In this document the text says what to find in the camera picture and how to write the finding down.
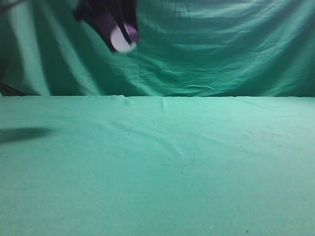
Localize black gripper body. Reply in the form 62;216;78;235
74;0;137;24

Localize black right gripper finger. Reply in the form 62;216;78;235
117;18;139;45

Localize green backdrop cloth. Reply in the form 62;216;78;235
0;0;315;97

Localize green table cloth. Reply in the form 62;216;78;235
0;96;315;236

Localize white dimpled golf ball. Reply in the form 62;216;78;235
110;24;138;53

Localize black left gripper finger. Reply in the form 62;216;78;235
83;14;117;52

